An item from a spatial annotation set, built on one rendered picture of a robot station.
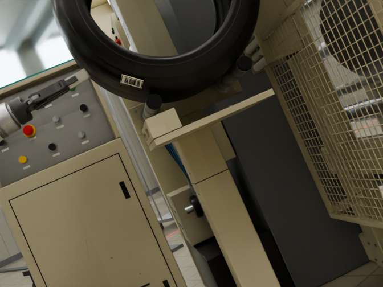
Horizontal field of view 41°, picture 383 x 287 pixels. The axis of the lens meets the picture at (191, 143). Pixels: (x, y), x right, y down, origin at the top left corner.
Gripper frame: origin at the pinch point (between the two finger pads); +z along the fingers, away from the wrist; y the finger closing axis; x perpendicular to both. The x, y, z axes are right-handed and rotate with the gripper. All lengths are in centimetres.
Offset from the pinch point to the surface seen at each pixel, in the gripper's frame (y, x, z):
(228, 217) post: 28, 63, 20
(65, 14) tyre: -11.2, -14.0, 6.1
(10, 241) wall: 1027, 25, -301
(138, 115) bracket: 26.0, 15.7, 11.4
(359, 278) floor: 46, 114, 54
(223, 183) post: 28, 51, 25
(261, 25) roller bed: 22, 11, 64
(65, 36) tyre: -8.3, -9.7, 3.1
